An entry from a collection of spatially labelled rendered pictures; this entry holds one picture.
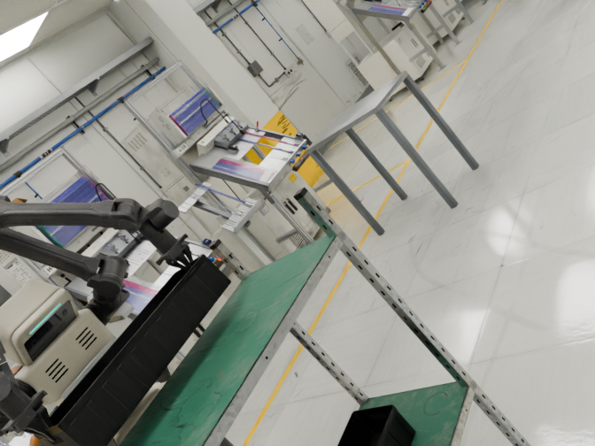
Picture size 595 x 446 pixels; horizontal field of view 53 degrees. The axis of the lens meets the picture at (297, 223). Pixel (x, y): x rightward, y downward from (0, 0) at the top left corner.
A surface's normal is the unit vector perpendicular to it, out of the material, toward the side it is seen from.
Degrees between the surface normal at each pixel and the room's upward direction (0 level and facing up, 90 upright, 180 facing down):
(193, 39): 90
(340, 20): 90
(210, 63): 90
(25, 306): 43
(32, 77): 90
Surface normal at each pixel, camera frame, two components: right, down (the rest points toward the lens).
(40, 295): -0.05, -0.77
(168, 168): -0.43, 0.60
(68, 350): 0.72, -0.24
